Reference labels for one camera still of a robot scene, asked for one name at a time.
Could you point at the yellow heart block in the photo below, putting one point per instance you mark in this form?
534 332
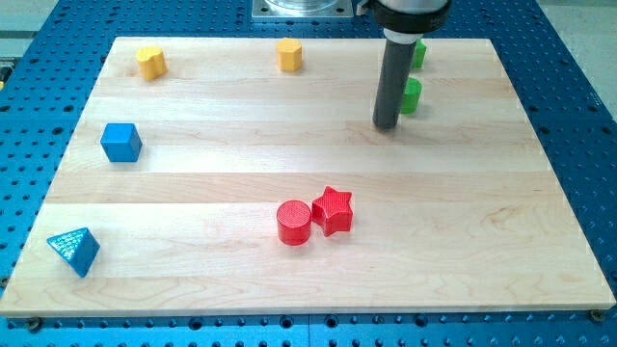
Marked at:
151 62

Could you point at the blue triangle block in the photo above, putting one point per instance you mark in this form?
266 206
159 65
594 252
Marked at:
78 248

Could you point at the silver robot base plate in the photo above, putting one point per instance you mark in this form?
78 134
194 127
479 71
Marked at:
276 9

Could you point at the green star block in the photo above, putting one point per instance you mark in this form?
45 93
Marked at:
419 54

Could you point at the yellow hexagon block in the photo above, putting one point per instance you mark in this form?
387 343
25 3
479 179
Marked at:
289 53

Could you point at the light wooden board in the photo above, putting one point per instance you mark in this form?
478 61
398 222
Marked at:
456 209

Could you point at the blue cube block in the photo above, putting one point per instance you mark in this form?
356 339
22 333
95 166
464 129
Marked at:
121 142

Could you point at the green cylinder block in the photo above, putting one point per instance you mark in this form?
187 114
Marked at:
411 96

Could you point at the blue perforated metal table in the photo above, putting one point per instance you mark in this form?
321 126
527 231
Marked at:
51 84

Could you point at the red cylinder block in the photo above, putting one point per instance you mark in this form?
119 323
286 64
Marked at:
293 219

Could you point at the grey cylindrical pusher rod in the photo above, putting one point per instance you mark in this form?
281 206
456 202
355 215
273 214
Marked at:
396 65

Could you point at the red star block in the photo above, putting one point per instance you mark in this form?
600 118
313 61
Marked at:
332 211

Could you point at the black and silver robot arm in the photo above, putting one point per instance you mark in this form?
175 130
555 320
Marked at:
407 16

